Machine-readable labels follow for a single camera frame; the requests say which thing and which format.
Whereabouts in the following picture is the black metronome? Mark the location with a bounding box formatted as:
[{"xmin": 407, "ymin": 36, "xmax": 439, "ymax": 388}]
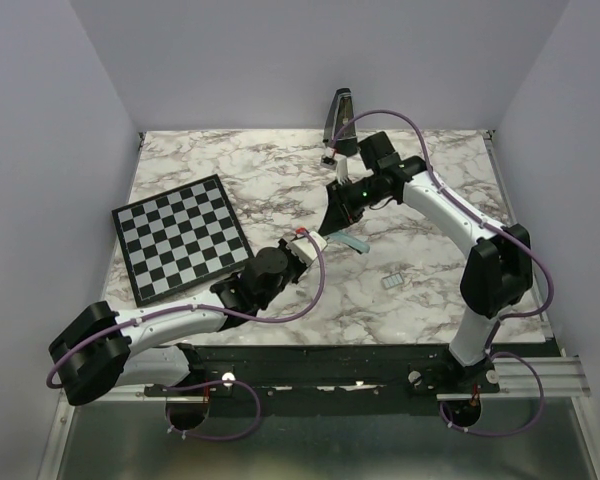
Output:
[{"xmin": 323, "ymin": 88, "xmax": 358, "ymax": 157}]

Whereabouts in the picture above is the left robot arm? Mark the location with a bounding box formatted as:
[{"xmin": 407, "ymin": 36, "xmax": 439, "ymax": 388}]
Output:
[{"xmin": 46, "ymin": 232, "xmax": 324, "ymax": 406}]

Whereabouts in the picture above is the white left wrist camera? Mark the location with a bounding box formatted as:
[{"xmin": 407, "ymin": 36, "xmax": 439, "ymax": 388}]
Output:
[{"xmin": 287, "ymin": 228, "xmax": 327, "ymax": 266}]

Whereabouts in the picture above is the light blue stapler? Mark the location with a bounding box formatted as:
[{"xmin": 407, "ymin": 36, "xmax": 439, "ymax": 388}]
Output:
[{"xmin": 327, "ymin": 231, "xmax": 370, "ymax": 255}]

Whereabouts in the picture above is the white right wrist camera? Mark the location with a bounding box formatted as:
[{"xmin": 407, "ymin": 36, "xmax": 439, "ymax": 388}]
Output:
[{"xmin": 321, "ymin": 147, "xmax": 350, "ymax": 185}]

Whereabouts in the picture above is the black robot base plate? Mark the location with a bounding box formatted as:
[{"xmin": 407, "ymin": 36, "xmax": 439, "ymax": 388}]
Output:
[{"xmin": 82, "ymin": 339, "xmax": 531, "ymax": 419}]

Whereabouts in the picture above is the black white chessboard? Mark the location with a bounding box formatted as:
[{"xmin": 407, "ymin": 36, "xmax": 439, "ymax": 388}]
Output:
[{"xmin": 111, "ymin": 174, "xmax": 254, "ymax": 307}]

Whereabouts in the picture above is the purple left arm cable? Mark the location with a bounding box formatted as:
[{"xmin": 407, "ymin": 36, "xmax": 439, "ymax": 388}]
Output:
[{"xmin": 46, "ymin": 230, "xmax": 327, "ymax": 390}]

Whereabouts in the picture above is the small grey staple tray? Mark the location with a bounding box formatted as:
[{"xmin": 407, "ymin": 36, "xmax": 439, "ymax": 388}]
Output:
[{"xmin": 381, "ymin": 273, "xmax": 404, "ymax": 290}]

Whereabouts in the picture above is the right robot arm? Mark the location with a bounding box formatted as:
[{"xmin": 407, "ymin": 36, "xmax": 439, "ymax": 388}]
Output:
[{"xmin": 319, "ymin": 132, "xmax": 533, "ymax": 392}]

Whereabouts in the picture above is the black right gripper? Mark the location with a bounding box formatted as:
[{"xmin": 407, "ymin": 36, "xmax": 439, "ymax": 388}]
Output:
[{"xmin": 319, "ymin": 173, "xmax": 386, "ymax": 236}]

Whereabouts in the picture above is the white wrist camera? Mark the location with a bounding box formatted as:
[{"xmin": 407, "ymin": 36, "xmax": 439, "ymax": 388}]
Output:
[
  {"xmin": 321, "ymin": 147, "xmax": 350, "ymax": 185},
  {"xmin": 287, "ymin": 228, "xmax": 327, "ymax": 266}
]

